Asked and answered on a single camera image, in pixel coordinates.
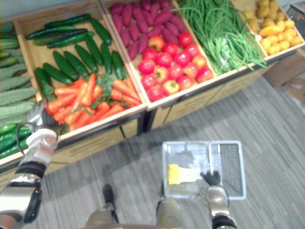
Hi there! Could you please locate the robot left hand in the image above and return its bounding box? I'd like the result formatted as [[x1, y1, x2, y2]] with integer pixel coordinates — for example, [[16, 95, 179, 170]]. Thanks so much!
[[27, 101, 60, 131]]

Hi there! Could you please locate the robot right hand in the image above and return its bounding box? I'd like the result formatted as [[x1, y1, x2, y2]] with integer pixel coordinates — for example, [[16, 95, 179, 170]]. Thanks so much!
[[201, 169, 222, 188]]

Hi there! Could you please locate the white plastic basket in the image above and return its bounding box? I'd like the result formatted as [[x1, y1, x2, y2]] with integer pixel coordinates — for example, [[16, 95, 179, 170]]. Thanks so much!
[[162, 140, 247, 201]]

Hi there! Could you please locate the yellow corn cob with husk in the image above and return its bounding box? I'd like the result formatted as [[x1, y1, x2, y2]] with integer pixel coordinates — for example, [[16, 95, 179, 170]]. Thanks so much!
[[168, 164, 203, 186]]

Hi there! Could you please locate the orange carrot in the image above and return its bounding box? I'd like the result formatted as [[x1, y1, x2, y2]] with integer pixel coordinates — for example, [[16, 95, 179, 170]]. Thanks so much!
[[92, 84, 103, 101], [53, 106, 72, 123], [73, 112, 92, 131], [71, 78, 87, 88], [111, 89, 142, 106], [112, 78, 142, 102], [71, 82, 88, 111], [64, 108, 84, 126], [81, 73, 97, 107], [95, 102, 111, 115], [46, 93, 78, 114], [122, 78, 137, 93], [54, 85, 81, 96], [99, 104, 125, 121]]

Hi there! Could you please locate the pale green bitter gourd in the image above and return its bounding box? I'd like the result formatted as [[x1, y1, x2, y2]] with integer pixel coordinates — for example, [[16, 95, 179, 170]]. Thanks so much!
[[0, 38, 20, 51], [0, 63, 28, 81], [0, 56, 26, 69], [0, 49, 23, 58], [0, 87, 39, 107], [0, 113, 30, 126], [0, 100, 37, 120], [0, 75, 32, 93]]

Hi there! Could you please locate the dark green cucumber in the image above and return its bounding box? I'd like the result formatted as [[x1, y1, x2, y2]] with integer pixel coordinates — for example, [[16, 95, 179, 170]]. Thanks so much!
[[63, 51, 90, 77], [52, 51, 80, 81], [42, 62, 73, 85], [35, 67, 57, 102], [44, 13, 91, 28], [74, 44, 99, 73], [47, 31, 96, 49], [90, 18, 112, 46], [33, 28, 89, 46], [85, 35, 104, 66], [25, 25, 77, 40], [100, 42, 113, 75], [111, 50, 127, 81]]

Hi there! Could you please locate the bright green cucumber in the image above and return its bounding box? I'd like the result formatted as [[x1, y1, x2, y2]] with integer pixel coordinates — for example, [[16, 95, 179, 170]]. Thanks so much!
[[0, 139, 28, 159], [0, 123, 18, 135], [0, 128, 32, 146]]

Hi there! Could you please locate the wooden produce crate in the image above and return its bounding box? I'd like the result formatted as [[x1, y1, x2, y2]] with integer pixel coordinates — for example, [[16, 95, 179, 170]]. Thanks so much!
[[99, 0, 218, 111], [230, 0, 305, 60], [13, 2, 148, 141], [173, 0, 269, 78], [0, 20, 42, 167]]

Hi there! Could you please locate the wooden display stand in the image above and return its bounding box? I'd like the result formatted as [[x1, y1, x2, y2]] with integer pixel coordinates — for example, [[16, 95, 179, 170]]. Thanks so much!
[[0, 112, 147, 189], [145, 51, 294, 133]]

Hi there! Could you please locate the brown cardboard box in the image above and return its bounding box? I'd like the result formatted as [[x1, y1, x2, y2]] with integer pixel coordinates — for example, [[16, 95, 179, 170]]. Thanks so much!
[[282, 77, 305, 104], [263, 49, 305, 88]]

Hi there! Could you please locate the green long beans bunch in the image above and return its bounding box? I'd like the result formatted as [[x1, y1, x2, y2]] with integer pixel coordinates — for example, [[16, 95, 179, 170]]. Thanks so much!
[[173, 0, 267, 76]]

